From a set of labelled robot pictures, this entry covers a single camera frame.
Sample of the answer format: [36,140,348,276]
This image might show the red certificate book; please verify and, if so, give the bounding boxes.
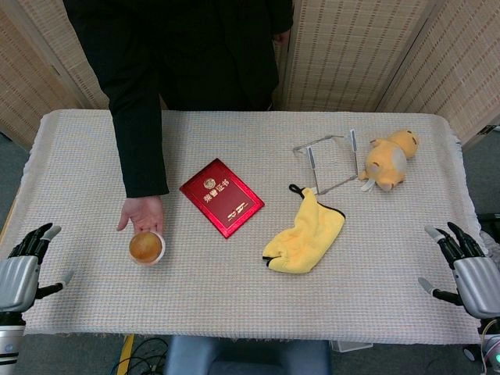
[179,157,266,239]

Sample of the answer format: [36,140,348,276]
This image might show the metal wire stand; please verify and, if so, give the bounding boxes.
[292,127,360,195]

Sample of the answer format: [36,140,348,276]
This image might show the white woven tablecloth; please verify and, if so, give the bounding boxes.
[0,109,489,346]

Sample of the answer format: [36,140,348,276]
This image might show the black cable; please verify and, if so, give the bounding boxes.
[109,337,170,375]

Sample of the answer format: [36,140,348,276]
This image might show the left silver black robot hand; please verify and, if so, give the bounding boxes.
[0,223,75,313]

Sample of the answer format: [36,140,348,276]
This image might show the yellow microfiber cloth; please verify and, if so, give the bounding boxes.
[261,184,347,274]

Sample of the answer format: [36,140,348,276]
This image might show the woven bamboo folding screen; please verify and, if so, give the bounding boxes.
[0,0,500,148]

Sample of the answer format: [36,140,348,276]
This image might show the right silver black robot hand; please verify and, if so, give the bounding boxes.
[417,221,500,320]

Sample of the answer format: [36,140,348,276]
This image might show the cup with brown liquid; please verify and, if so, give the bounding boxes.
[129,230,166,266]

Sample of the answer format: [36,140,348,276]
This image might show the yellow floor tape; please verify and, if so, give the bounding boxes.
[118,334,135,375]

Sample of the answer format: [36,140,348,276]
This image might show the person's black clothed torso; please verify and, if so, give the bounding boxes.
[62,0,295,113]

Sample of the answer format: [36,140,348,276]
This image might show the person's bare hand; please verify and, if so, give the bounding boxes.
[116,195,165,237]

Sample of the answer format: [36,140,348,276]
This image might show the person's black sleeved forearm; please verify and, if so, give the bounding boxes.
[62,0,170,199]

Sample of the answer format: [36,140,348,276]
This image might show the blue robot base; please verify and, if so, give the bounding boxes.
[163,335,333,375]

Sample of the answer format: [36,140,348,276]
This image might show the yellow plush toy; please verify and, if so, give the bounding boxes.
[358,130,421,193]

